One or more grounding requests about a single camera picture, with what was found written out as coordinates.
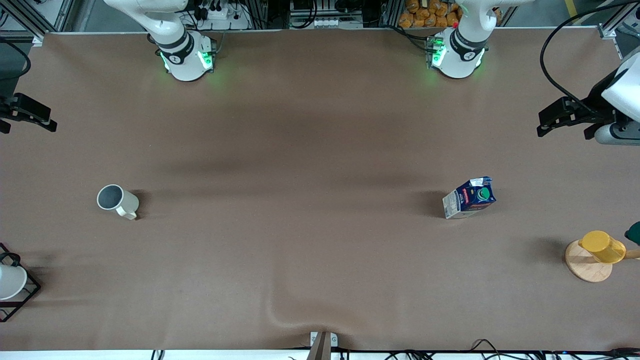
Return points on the wooden mug stand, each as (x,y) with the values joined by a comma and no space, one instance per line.
(585,270)

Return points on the bag of orange buns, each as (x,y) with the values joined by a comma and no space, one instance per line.
(425,15)

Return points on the yellow cup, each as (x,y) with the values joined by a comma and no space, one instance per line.
(602,247)

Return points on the brown table cloth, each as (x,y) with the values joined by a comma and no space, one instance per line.
(320,275)

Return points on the blue milk carton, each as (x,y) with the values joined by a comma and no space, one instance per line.
(470,199)

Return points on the white connector block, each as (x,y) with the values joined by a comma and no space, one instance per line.
(336,22)

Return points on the aluminium frame profile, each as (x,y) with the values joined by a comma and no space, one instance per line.
(617,22)
(35,20)

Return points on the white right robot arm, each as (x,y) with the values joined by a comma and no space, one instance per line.
(182,55)

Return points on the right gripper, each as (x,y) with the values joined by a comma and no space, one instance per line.
(11,109)

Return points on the white cup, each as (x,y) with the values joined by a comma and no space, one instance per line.
(10,282)

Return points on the dark green cup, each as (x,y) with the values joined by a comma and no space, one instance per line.
(634,233)

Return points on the cream mug with grey inside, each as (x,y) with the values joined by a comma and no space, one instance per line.
(120,201)

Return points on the white power strip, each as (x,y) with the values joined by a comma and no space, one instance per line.
(220,15)

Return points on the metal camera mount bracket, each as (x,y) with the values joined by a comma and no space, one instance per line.
(321,345)

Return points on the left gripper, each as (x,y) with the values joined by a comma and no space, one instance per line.
(596,101)

